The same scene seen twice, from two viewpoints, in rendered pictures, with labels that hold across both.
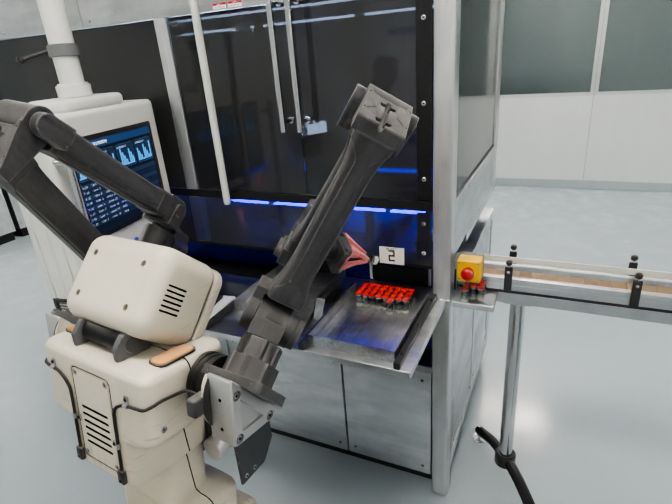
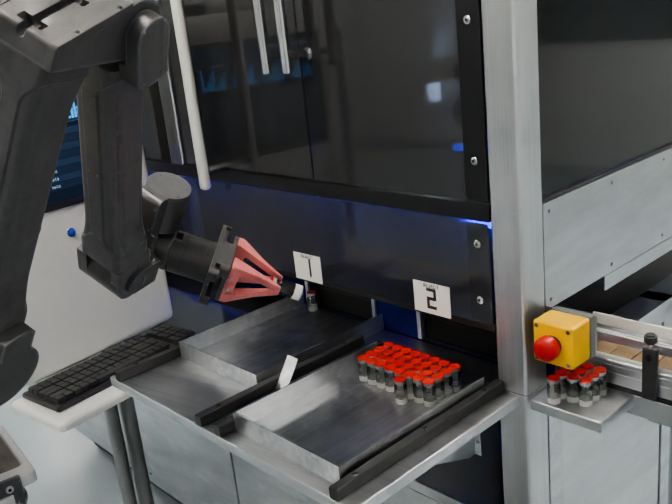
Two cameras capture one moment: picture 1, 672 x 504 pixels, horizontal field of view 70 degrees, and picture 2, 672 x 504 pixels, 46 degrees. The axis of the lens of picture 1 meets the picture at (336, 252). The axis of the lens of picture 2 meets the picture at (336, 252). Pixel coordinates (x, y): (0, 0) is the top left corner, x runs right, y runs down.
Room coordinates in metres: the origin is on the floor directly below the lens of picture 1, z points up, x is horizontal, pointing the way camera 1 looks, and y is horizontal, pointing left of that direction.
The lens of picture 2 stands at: (0.15, -0.53, 1.55)
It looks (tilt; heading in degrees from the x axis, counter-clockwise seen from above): 18 degrees down; 22
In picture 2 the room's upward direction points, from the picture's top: 6 degrees counter-clockwise
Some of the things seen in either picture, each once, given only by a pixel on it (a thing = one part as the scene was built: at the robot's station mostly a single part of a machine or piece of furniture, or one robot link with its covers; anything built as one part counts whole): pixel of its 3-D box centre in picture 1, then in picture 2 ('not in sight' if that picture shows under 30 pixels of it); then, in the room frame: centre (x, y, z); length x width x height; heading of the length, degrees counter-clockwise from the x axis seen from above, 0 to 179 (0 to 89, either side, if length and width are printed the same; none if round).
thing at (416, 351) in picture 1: (328, 310); (313, 381); (1.38, 0.04, 0.87); 0.70 x 0.48 x 0.02; 64
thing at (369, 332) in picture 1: (372, 317); (360, 403); (1.26, -0.09, 0.90); 0.34 x 0.26 x 0.04; 153
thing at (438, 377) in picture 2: (384, 299); (404, 375); (1.36, -0.14, 0.90); 0.18 x 0.02 x 0.05; 63
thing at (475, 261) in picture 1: (470, 267); (563, 337); (1.36, -0.42, 1.00); 0.08 x 0.07 x 0.07; 154
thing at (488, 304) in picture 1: (476, 296); (586, 398); (1.39, -0.45, 0.87); 0.14 x 0.13 x 0.02; 154
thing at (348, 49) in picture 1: (362, 103); (380, 22); (1.49, -0.11, 1.51); 0.43 x 0.01 x 0.59; 64
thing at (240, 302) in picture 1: (292, 287); (282, 335); (1.51, 0.16, 0.90); 0.34 x 0.26 x 0.04; 154
